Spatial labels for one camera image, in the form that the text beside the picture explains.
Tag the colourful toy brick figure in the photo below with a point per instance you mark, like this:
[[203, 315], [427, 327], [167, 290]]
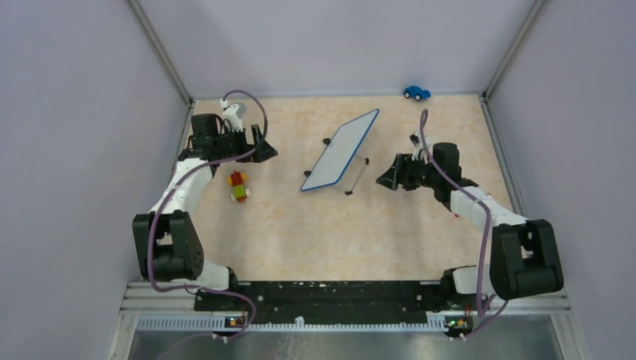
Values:
[[239, 192]]

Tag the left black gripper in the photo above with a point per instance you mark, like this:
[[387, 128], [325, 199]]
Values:
[[264, 152]]

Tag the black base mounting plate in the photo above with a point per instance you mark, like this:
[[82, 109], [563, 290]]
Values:
[[373, 302]]

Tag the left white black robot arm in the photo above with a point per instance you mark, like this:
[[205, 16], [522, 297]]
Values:
[[166, 241]]

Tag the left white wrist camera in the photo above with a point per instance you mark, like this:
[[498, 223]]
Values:
[[231, 118]]

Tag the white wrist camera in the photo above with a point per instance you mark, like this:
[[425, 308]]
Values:
[[231, 118], [420, 143]]

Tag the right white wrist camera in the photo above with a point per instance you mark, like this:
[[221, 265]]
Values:
[[420, 143]]

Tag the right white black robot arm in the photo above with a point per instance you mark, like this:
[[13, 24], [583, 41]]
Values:
[[524, 259]]

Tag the blue framed whiteboard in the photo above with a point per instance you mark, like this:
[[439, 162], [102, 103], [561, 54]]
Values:
[[339, 152]]

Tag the blue toy car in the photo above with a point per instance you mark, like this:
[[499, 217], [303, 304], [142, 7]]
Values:
[[417, 93]]

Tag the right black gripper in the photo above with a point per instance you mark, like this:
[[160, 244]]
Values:
[[399, 173]]

